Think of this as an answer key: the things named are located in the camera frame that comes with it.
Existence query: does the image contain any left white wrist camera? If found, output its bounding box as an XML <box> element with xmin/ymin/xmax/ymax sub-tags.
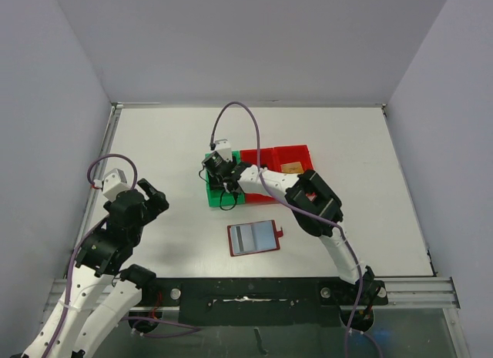
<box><xmin>92</xmin><ymin>169</ymin><xmax>130</xmax><ymax>202</ymax></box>

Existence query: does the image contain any gold credit card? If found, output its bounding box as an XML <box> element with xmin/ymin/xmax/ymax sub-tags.
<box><xmin>280</xmin><ymin>162</ymin><xmax>304</xmax><ymax>174</ymax></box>

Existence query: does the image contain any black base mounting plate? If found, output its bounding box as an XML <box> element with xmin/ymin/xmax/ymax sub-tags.
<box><xmin>128</xmin><ymin>277</ymin><xmax>388</xmax><ymax>333</ymax></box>

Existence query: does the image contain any red bin with gold card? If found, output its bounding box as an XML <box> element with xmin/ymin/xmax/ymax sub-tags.
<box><xmin>274</xmin><ymin>145</ymin><xmax>314</xmax><ymax>173</ymax></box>

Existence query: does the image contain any red bin with black card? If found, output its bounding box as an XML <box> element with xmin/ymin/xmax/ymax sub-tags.
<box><xmin>240</xmin><ymin>148</ymin><xmax>280</xmax><ymax>204</ymax></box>

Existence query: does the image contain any green plastic bin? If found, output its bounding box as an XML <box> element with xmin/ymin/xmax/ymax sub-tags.
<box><xmin>205</xmin><ymin>173</ymin><xmax>246</xmax><ymax>209</ymax></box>

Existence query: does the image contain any aluminium front rail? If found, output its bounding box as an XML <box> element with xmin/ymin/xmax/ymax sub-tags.
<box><xmin>381</xmin><ymin>277</ymin><xmax>461</xmax><ymax>309</ymax></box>

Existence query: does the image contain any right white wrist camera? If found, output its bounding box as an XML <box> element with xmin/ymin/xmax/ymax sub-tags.
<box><xmin>214</xmin><ymin>139</ymin><xmax>233</xmax><ymax>162</ymax></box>

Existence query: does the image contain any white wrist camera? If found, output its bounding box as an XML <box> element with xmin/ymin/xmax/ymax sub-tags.
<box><xmin>214</xmin><ymin>139</ymin><xmax>233</xmax><ymax>162</ymax></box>
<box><xmin>92</xmin><ymin>169</ymin><xmax>130</xmax><ymax>202</ymax></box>

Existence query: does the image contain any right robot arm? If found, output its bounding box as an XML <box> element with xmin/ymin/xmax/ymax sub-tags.
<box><xmin>202</xmin><ymin>151</ymin><xmax>374</xmax><ymax>303</ymax></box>

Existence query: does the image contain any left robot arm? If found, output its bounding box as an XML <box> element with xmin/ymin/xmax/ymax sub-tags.
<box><xmin>21</xmin><ymin>179</ymin><xmax>169</xmax><ymax>357</ymax></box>

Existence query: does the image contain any red leather card holder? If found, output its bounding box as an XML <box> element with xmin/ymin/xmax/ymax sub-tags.
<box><xmin>227</xmin><ymin>219</ymin><xmax>283</xmax><ymax>257</ymax></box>

